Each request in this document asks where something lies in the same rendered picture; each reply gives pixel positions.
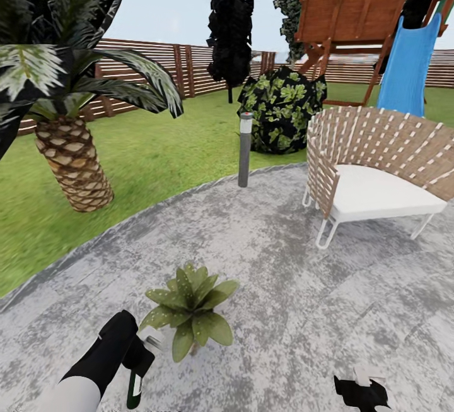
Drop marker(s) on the insectifuge atomizer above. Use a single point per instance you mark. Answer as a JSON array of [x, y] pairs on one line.
[[135, 390]]

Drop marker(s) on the pot plant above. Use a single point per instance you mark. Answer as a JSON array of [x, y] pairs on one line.
[[189, 305]]

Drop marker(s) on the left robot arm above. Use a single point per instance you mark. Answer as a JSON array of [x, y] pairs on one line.
[[95, 366]]

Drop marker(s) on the garden chair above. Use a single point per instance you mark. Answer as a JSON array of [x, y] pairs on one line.
[[367, 163]]

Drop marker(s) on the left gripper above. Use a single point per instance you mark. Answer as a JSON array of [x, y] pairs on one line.
[[140, 361]]

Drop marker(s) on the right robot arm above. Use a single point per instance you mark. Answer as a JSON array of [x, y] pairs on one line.
[[363, 392]]

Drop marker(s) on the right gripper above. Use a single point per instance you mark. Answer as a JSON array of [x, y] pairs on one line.
[[353, 394]]

